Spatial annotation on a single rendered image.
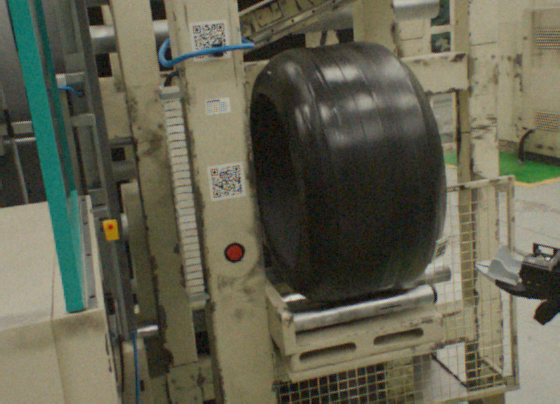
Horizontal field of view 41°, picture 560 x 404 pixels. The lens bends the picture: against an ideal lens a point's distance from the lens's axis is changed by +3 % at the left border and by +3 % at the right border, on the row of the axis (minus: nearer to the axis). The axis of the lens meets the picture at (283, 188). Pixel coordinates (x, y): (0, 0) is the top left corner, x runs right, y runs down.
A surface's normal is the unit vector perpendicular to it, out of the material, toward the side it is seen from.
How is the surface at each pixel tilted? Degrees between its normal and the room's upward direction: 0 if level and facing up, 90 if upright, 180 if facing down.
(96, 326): 90
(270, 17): 90
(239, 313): 90
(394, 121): 60
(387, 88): 45
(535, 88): 90
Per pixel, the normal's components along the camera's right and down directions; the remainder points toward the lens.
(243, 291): 0.27, 0.22
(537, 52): -0.89, 0.19
